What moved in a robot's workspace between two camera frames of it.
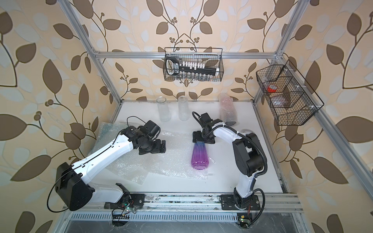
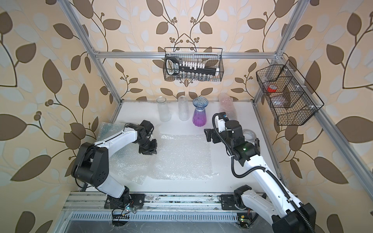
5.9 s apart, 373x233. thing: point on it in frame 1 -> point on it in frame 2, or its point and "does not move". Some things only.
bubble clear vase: (183, 109) does not move
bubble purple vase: (199, 158) -> (199, 118)
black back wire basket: (191, 64) does not move
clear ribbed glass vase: (164, 112) does not move
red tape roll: (272, 88) does not move
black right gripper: (211, 141) -> (209, 134)
